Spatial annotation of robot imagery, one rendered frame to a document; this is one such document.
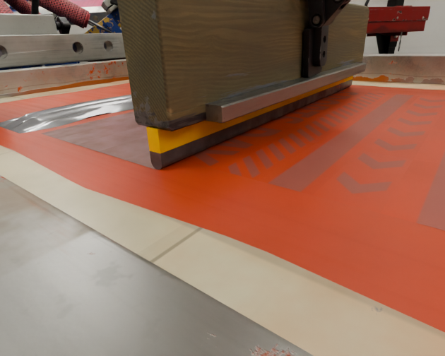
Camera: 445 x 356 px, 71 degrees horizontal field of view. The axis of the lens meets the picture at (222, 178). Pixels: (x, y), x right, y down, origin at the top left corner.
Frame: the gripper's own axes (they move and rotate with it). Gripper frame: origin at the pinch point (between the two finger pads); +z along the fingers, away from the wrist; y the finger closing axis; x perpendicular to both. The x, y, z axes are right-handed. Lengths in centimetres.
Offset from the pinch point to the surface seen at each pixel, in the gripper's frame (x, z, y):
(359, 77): 24.2, 7.2, -0.4
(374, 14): 110, 3, -21
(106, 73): 7.1, 4.5, -41.9
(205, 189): -18.5, 4.0, 4.2
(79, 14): 31, -7, -85
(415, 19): 128, 6, -10
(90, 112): -11.6, 4.1, -17.3
